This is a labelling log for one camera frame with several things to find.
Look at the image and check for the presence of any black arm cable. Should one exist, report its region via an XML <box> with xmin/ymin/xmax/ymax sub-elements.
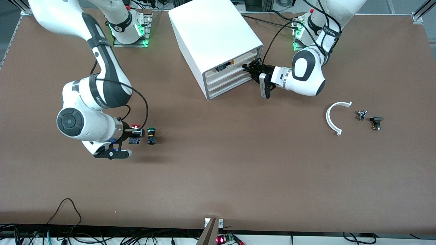
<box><xmin>90</xmin><ymin>61</ymin><xmax>150</xmax><ymax>130</ymax></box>
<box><xmin>262</xmin><ymin>0</ymin><xmax>342</xmax><ymax>69</ymax></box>

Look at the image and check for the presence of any black and orange small part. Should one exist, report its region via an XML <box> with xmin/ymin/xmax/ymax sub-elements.
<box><xmin>215</xmin><ymin>60</ymin><xmax>235</xmax><ymax>72</ymax></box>

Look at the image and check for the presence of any white plastic drawer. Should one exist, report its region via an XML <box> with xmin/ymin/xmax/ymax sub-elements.
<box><xmin>205</xmin><ymin>49</ymin><xmax>258</xmax><ymax>80</ymax></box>
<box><xmin>207</xmin><ymin>70</ymin><xmax>254</xmax><ymax>94</ymax></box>
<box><xmin>206</xmin><ymin>61</ymin><xmax>254</xmax><ymax>87</ymax></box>
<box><xmin>207</xmin><ymin>77</ymin><xmax>254</xmax><ymax>100</ymax></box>

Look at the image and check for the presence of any white curved plastic bracket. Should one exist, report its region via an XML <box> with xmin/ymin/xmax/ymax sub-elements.
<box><xmin>326</xmin><ymin>101</ymin><xmax>353</xmax><ymax>136</ymax></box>

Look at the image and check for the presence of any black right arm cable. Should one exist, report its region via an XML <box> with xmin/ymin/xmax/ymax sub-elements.
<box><xmin>90</xmin><ymin>61</ymin><xmax>150</xmax><ymax>130</ymax></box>

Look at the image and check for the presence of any white drawer cabinet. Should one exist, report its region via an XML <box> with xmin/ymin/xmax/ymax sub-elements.
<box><xmin>168</xmin><ymin>0</ymin><xmax>264</xmax><ymax>101</ymax></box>

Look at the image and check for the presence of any aluminium arm base plate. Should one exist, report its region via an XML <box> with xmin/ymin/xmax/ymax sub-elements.
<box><xmin>112</xmin><ymin>10</ymin><xmax>152</xmax><ymax>48</ymax></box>
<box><xmin>292</xmin><ymin>15</ymin><xmax>329</xmax><ymax>52</ymax></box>

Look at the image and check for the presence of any black cable on table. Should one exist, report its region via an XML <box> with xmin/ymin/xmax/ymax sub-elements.
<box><xmin>240</xmin><ymin>14</ymin><xmax>297</xmax><ymax>30</ymax></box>

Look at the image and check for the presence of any grey metal strut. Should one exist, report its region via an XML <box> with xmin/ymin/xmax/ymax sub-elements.
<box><xmin>196</xmin><ymin>218</ymin><xmax>219</xmax><ymax>245</ymax></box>

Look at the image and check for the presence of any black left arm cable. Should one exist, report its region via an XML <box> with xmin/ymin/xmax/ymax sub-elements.
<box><xmin>262</xmin><ymin>0</ymin><xmax>342</xmax><ymax>69</ymax></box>

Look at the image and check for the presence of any black curved cable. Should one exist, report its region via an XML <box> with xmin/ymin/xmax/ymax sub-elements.
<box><xmin>342</xmin><ymin>232</ymin><xmax>377</xmax><ymax>245</ymax></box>

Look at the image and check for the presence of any black looped cable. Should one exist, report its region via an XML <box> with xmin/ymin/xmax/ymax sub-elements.
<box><xmin>45</xmin><ymin>198</ymin><xmax>82</xmax><ymax>239</ymax></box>

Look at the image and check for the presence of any circuit board with red light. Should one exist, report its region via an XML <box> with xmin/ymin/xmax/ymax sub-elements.
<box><xmin>216</xmin><ymin>233</ymin><xmax>236</xmax><ymax>245</ymax></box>

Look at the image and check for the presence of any red mushroom push button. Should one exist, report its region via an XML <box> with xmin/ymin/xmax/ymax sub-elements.
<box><xmin>129</xmin><ymin>124</ymin><xmax>142</xmax><ymax>145</ymax></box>

